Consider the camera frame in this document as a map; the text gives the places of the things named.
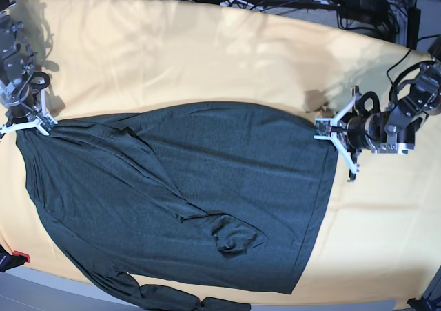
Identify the yellow table cloth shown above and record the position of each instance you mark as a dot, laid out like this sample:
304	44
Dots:
380	238

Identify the black table leg post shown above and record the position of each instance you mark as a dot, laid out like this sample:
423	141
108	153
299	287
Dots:
413	26

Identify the red and black clamp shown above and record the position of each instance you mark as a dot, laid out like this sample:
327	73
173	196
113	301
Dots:
12	260

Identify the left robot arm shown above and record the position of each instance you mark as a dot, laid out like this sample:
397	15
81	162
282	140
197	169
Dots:
414	96

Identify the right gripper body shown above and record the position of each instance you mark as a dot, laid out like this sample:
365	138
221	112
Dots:
25	104

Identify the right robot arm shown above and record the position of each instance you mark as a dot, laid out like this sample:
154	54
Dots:
17	57

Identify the black clamp right corner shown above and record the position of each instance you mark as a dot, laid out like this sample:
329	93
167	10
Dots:
423	304

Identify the dark grey long-sleeve shirt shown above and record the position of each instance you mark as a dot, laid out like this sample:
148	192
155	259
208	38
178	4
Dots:
218	193

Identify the black power adapter box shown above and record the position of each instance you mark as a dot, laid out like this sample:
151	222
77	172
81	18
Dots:
372	9

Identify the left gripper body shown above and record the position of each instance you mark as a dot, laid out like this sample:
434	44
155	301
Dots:
353	129

